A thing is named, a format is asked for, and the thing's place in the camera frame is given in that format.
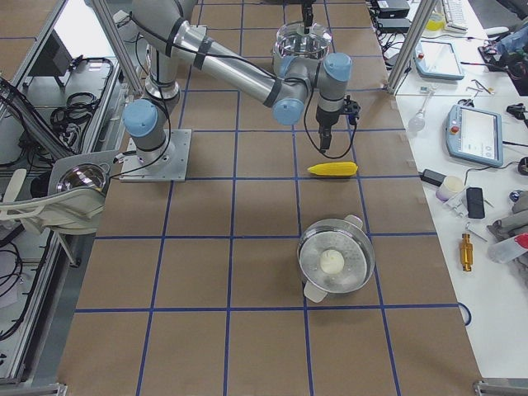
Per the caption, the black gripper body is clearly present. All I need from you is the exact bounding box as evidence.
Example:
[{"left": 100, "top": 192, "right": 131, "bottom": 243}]
[{"left": 316, "top": 109, "right": 339, "bottom": 139}]

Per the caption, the steel steamer pot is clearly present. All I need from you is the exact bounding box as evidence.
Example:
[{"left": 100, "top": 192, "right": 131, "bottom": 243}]
[{"left": 297, "top": 214, "right": 375, "bottom": 303}]

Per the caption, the gold brass fitting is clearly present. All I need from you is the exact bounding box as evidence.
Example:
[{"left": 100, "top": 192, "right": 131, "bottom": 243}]
[{"left": 460, "top": 233, "right": 474, "bottom": 272}]

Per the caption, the blue teach pendant near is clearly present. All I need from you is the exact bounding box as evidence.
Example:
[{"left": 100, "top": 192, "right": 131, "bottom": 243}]
[{"left": 445, "top": 105, "right": 504, "bottom": 167}]

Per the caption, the white paper cup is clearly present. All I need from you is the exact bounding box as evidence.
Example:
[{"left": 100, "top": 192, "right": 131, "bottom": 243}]
[{"left": 436, "top": 176, "right": 464, "bottom": 201}]

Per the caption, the pale green electric pot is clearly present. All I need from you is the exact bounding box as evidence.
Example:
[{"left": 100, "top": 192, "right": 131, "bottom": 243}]
[{"left": 272, "top": 21, "right": 333, "bottom": 88}]

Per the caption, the glass pot lid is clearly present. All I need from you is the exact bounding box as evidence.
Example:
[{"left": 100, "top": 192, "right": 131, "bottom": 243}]
[{"left": 273, "top": 21, "right": 332, "bottom": 59}]

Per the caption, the blue teach pendant far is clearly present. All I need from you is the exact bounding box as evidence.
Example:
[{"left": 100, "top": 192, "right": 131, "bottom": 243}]
[{"left": 413, "top": 40, "right": 464, "bottom": 81}]

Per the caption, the blue teach pendant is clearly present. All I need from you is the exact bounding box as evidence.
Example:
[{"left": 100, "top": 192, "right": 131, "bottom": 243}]
[
  {"left": 445, "top": 105, "right": 504, "bottom": 167},
  {"left": 413, "top": 40, "right": 464, "bottom": 81}
]

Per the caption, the black remote box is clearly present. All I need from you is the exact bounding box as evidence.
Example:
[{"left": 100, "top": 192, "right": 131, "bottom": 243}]
[{"left": 466, "top": 187, "right": 485, "bottom": 219}]

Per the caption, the aluminium frame post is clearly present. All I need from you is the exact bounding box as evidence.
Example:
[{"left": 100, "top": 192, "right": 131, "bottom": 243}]
[{"left": 386, "top": 0, "right": 436, "bottom": 94}]

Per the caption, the steel bowl on chair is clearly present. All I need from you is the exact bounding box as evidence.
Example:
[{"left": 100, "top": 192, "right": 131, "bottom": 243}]
[{"left": 56, "top": 163, "right": 106, "bottom": 192}]

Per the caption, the yellow corn cob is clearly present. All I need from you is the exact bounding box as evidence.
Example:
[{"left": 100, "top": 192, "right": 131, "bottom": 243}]
[{"left": 307, "top": 161, "right": 358, "bottom": 177}]

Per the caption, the white steamed bun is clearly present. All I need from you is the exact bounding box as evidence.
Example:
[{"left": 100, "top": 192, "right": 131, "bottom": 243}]
[{"left": 319, "top": 249, "right": 345, "bottom": 275}]

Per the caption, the black power adapter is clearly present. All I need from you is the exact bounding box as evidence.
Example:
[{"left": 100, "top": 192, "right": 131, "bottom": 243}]
[{"left": 419, "top": 169, "right": 446, "bottom": 186}]

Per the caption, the white light bulb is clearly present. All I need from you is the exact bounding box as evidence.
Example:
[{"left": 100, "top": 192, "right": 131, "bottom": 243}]
[{"left": 408, "top": 89, "right": 434, "bottom": 136}]

